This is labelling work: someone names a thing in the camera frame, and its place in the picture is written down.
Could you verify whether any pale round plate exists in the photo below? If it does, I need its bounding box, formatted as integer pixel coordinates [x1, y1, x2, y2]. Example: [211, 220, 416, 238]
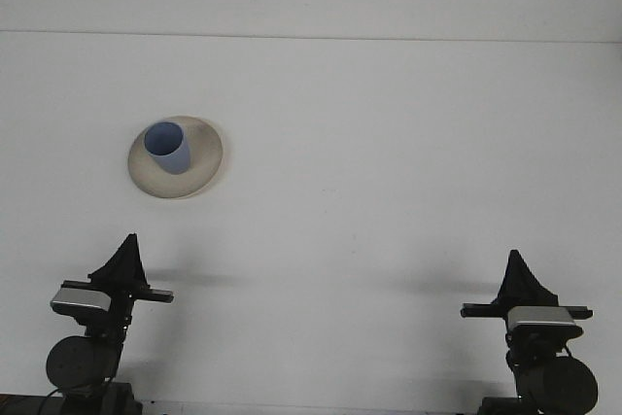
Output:
[127, 115, 225, 200]

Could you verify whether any pale blue cup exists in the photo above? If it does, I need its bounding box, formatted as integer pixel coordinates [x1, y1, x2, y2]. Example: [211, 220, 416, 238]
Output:
[143, 121, 190, 176]

